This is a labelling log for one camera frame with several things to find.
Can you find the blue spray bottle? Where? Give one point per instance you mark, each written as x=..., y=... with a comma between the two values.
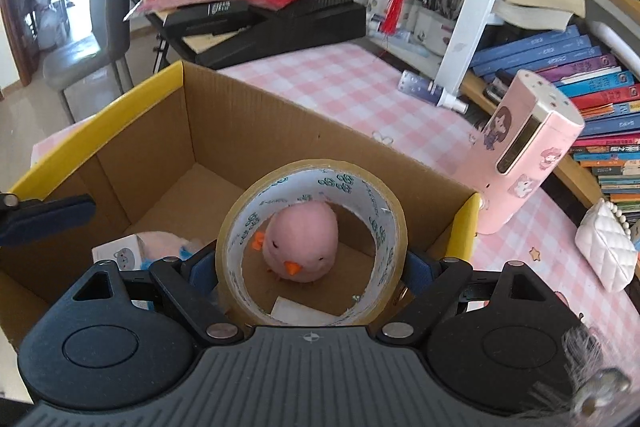
x=425, y=87

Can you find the grey chair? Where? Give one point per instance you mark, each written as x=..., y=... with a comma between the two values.
x=107, y=32

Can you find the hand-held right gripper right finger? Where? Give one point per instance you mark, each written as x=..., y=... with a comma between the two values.
x=417, y=274

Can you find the group of pen holders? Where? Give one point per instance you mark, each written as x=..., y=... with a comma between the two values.
x=435, y=19

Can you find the white cartoon face box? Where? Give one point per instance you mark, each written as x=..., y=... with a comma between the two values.
x=120, y=254

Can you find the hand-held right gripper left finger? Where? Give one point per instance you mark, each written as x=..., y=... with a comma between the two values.
x=201, y=274

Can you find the black keyboard case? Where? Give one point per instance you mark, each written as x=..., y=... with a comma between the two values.
x=310, y=22

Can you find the thick open book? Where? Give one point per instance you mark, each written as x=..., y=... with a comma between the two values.
x=540, y=9

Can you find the black printed box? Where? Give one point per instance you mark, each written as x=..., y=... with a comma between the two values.
x=210, y=13

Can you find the small white quilted purse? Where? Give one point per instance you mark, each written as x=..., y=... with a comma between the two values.
x=602, y=252

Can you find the yellow cardboard box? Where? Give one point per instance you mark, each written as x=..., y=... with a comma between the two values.
x=280, y=127

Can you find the pink cartoon cylindrical dispenser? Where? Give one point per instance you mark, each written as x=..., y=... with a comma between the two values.
x=525, y=147

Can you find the pink chick plush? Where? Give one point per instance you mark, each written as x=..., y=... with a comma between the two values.
x=300, y=242

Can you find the clear packing tape roll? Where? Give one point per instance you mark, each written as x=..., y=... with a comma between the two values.
x=240, y=217

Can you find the lower row of colourful books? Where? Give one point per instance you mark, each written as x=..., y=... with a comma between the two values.
x=600, y=107

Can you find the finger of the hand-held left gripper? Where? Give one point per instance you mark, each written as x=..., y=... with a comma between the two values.
x=45, y=217

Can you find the white wall charger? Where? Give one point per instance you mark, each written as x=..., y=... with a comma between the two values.
x=300, y=309

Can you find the pink plush toy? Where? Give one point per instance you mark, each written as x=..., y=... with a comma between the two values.
x=160, y=241

